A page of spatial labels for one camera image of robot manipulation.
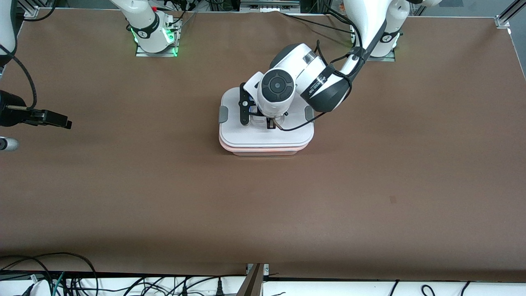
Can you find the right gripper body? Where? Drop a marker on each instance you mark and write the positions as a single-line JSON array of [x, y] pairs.
[[12, 114]]

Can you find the white plastic box lid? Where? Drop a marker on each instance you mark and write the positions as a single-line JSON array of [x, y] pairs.
[[263, 137]]

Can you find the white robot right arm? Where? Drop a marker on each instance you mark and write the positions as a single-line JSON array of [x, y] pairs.
[[144, 20]]

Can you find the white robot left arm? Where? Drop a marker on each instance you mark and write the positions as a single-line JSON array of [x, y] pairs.
[[275, 107]]

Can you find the translucent plastic box base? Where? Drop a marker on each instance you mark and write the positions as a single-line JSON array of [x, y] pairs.
[[267, 151]]

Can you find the grey box latch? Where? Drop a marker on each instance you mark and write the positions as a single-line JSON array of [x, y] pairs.
[[309, 114], [223, 114]]

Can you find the metal rack device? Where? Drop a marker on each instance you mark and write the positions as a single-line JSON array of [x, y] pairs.
[[267, 6]]

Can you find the brown table cover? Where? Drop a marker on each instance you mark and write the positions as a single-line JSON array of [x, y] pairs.
[[370, 185]]

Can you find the black power plug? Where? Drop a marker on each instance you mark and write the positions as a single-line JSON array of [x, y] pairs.
[[220, 290]]

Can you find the white shelf board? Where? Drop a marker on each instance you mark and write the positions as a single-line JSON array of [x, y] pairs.
[[328, 290]]

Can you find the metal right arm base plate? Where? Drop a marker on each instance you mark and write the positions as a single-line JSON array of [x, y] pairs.
[[156, 54]]

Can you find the aluminium frame profile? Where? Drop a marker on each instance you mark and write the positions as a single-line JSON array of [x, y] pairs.
[[31, 10]]

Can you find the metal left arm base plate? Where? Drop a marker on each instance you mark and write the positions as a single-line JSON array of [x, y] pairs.
[[380, 58]]

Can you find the aluminium profile post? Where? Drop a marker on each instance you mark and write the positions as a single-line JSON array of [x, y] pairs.
[[255, 283]]

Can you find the aluminium frame corner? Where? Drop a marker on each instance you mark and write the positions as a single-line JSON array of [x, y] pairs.
[[503, 21]]

